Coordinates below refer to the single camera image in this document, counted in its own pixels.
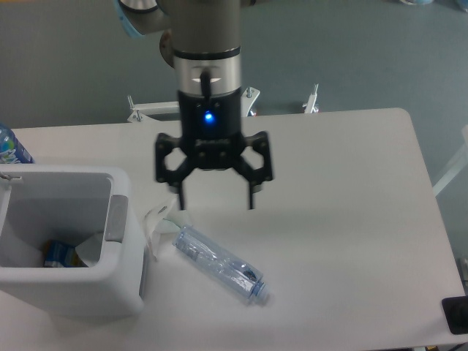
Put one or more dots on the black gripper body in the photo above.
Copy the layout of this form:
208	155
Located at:
211	136

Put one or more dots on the blue labelled water bottle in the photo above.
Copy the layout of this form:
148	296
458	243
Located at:
12	150

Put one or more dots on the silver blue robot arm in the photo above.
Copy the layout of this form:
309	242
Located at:
205	52

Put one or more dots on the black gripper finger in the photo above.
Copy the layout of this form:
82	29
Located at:
255	175
169	173

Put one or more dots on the blue carton inside bin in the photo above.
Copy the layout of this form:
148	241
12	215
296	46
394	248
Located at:
61	255

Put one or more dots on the white table leg frame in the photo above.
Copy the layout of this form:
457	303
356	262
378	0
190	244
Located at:
452	168

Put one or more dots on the white trash can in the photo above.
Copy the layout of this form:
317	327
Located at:
40	203

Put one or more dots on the grey trash can push button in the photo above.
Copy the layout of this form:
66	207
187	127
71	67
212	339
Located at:
116	218

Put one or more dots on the crumpled white tissue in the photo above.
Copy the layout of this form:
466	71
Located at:
164	219

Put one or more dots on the clear empty plastic bottle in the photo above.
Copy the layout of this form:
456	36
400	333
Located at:
221	264

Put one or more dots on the black device at table edge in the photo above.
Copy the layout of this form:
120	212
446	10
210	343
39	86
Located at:
455	309

